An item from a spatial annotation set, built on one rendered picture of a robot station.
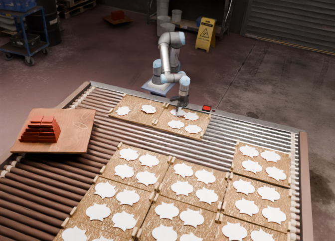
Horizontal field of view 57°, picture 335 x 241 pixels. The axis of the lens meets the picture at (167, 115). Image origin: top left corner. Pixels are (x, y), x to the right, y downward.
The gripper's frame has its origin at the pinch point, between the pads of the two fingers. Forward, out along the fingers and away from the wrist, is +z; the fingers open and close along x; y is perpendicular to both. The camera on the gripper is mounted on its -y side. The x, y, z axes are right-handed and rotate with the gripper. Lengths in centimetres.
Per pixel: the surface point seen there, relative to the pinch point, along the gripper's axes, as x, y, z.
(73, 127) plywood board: -63, -63, -6
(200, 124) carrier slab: -6.5, 22.5, 0.3
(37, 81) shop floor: 119, -256, 105
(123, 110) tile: -16.1, -44.1, 2.2
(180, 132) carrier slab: -23.6, 9.9, 1.0
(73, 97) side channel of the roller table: -17, -94, 4
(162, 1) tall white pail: 435, -174, 45
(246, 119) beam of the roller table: 20, 58, 1
